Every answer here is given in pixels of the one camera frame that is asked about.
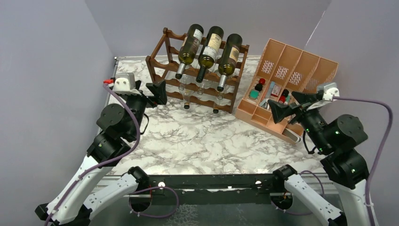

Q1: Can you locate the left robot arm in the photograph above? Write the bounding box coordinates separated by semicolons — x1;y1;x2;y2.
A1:
35;77;167;226

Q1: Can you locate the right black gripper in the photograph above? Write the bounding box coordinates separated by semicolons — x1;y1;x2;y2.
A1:
268;89;332;152

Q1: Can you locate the green round container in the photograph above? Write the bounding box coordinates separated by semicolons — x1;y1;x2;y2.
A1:
249;89;259;100

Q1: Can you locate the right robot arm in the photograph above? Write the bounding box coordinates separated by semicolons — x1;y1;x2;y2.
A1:
268;89;378;226

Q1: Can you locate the orange plastic organizer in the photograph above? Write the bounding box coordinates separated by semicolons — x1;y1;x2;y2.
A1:
235;39;338;144

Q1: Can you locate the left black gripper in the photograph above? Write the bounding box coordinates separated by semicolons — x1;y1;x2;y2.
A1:
124;80;168;139

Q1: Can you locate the brown wooden wine rack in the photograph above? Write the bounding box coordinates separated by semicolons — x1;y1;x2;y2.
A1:
145;27;250;113

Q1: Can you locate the clear bottle lower right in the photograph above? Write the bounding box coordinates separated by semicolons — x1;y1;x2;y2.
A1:
213;92;224;114

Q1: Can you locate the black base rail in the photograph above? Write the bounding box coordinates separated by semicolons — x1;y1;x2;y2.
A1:
128;173;293;209

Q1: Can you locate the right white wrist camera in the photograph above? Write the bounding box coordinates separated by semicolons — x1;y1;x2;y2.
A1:
316;82;340;102

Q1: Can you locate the black cap bottle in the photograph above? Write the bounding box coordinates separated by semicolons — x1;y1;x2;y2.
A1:
254;83;263;92

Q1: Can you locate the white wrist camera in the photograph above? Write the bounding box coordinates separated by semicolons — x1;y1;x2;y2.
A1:
112;73;136;94
316;82;340;102

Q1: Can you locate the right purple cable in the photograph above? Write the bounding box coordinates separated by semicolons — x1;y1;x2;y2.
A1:
332;96;394;226

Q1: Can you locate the red bottle in organizer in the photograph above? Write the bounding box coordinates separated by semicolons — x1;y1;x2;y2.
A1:
278;89;289;104

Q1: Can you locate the green wine bottle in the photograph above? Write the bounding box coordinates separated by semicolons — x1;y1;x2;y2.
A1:
216;33;242;92
196;26;224;83
175;24;204;80

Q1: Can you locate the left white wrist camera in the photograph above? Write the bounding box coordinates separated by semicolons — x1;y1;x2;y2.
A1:
112;73;136;94

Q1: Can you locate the red white box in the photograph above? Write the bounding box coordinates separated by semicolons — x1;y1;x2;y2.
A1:
271;84;281;97

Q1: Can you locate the clear bottle lower left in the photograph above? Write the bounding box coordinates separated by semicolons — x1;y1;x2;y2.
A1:
178;75;194;109

